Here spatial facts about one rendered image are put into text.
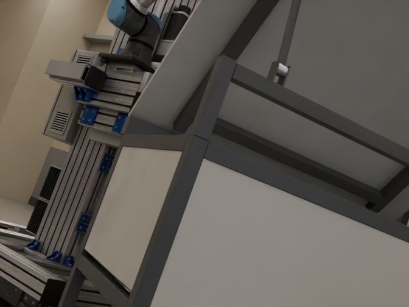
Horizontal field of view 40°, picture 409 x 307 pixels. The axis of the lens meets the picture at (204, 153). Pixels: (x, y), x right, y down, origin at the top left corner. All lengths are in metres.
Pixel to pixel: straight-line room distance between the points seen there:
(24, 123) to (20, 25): 1.44
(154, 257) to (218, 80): 0.43
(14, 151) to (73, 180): 5.73
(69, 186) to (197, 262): 1.53
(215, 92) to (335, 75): 0.66
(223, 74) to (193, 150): 0.19
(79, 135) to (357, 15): 1.56
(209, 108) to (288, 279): 0.47
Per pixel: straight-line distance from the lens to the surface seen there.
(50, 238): 2.78
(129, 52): 2.49
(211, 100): 1.31
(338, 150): 2.08
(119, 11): 2.42
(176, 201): 1.29
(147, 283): 1.30
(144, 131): 1.87
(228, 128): 1.88
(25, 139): 8.52
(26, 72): 8.40
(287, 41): 1.45
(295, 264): 1.46
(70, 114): 2.86
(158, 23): 2.55
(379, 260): 1.62
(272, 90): 1.39
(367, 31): 1.84
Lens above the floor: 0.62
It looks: 6 degrees up
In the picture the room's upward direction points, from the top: 20 degrees clockwise
